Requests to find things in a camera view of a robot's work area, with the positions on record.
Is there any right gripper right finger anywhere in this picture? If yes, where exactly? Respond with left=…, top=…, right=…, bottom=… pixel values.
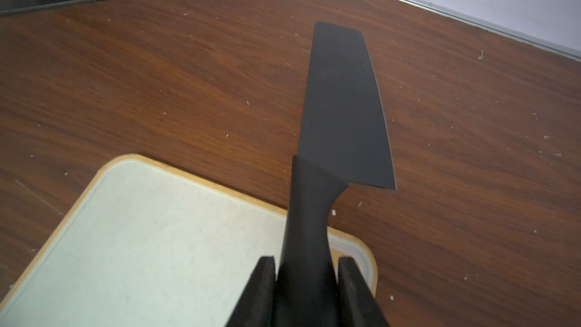
left=338, top=257, right=389, bottom=327

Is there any cream cutting board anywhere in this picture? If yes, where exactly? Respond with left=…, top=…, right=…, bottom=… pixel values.
left=1, top=155, right=378, bottom=326

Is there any black kitchen knife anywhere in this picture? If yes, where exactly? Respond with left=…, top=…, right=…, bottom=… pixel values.
left=272, top=21, right=396, bottom=326

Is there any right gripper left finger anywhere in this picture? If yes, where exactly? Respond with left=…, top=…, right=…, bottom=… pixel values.
left=226, top=257, right=276, bottom=327

